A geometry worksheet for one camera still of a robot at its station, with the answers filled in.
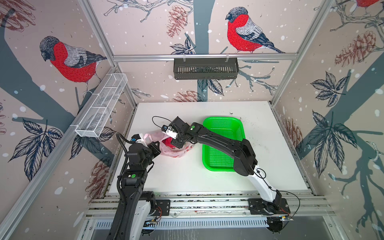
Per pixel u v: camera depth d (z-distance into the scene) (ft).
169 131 2.50
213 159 2.95
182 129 2.20
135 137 2.24
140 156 1.90
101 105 2.59
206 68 3.40
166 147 2.88
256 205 2.41
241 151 1.85
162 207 2.41
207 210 2.41
